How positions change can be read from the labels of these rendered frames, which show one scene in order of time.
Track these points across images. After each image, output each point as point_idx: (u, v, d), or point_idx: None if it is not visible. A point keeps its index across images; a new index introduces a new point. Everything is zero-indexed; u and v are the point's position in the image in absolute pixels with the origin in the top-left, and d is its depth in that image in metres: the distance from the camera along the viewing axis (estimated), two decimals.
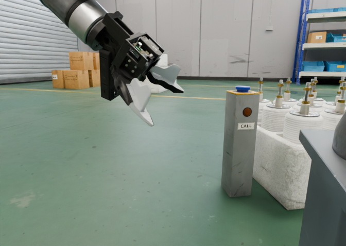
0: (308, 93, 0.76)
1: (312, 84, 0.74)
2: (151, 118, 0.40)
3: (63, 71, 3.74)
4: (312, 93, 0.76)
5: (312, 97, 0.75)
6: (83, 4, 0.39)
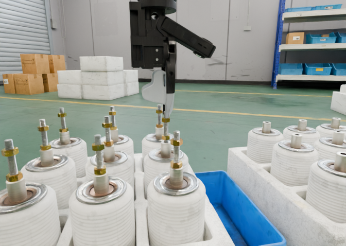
0: (105, 140, 0.45)
1: (103, 125, 0.43)
2: (162, 108, 0.47)
3: None
4: (108, 140, 0.45)
5: (108, 145, 0.44)
6: None
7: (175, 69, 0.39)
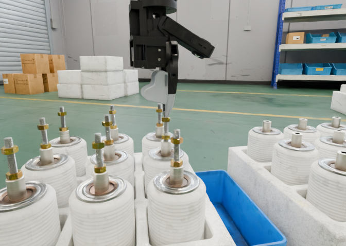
0: (105, 139, 0.45)
1: (103, 124, 0.43)
2: (163, 109, 0.46)
3: None
4: (108, 139, 0.44)
5: (108, 144, 0.44)
6: None
7: (177, 71, 0.40)
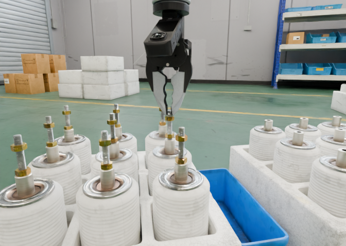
0: (110, 137, 0.46)
1: (108, 122, 0.44)
2: (172, 108, 0.47)
3: None
4: (113, 137, 0.45)
5: (113, 142, 0.45)
6: None
7: (145, 70, 0.44)
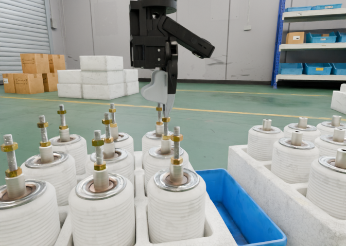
0: (105, 137, 0.45)
1: (103, 122, 0.43)
2: (163, 109, 0.46)
3: None
4: (108, 137, 0.44)
5: (108, 142, 0.44)
6: None
7: (177, 71, 0.40)
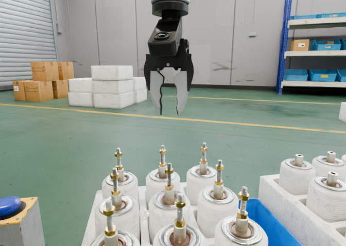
0: (167, 183, 0.50)
1: (167, 172, 0.49)
2: (177, 108, 0.46)
3: None
4: (170, 185, 0.50)
5: (170, 189, 0.50)
6: None
7: (143, 69, 0.44)
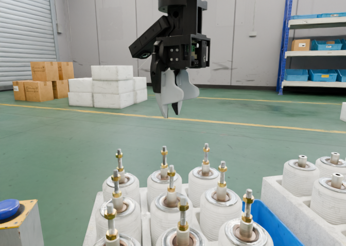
0: (169, 186, 0.49)
1: (169, 174, 0.48)
2: (167, 111, 0.44)
3: None
4: (172, 187, 0.49)
5: (173, 192, 0.49)
6: None
7: None
